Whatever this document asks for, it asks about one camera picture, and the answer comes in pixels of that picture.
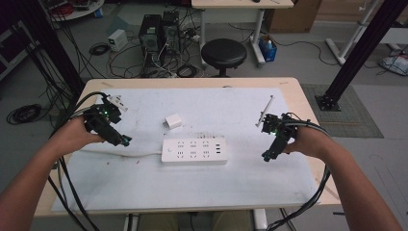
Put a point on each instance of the brown cardboard box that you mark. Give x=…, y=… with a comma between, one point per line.
x=293, y=15

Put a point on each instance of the white metal stand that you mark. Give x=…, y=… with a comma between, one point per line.
x=349, y=41

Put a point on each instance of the person's left hand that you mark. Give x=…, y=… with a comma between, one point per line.
x=75, y=133

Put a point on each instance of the black round stool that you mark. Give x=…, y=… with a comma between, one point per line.
x=224, y=54

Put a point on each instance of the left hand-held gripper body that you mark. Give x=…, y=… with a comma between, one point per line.
x=104, y=123

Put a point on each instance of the grey floor mat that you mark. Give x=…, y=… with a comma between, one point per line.
x=359, y=115

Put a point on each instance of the white power supply box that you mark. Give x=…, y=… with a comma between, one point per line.
x=117, y=39

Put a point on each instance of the white power strip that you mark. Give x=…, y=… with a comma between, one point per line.
x=194, y=150

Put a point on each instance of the white desk with wooden top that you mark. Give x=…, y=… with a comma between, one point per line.
x=240, y=6

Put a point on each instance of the grey computer tower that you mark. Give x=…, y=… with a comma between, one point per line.
x=171, y=30

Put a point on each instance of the black aluminium frame post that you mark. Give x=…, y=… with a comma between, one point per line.
x=54, y=48
x=362, y=53

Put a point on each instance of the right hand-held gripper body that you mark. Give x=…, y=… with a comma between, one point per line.
x=279, y=133

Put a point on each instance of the blue box with bottle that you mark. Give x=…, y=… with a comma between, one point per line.
x=267, y=48

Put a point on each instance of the person's right hand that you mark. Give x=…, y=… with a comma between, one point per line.
x=304, y=142

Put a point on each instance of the round white table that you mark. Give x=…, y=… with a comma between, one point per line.
x=80, y=9

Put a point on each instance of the wooden table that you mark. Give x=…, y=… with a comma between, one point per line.
x=96, y=84

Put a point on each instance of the black computer tower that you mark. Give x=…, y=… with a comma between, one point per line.
x=150, y=38

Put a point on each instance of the white charger adapter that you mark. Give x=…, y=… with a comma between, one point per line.
x=173, y=121

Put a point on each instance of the white table mat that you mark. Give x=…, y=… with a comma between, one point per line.
x=198, y=186

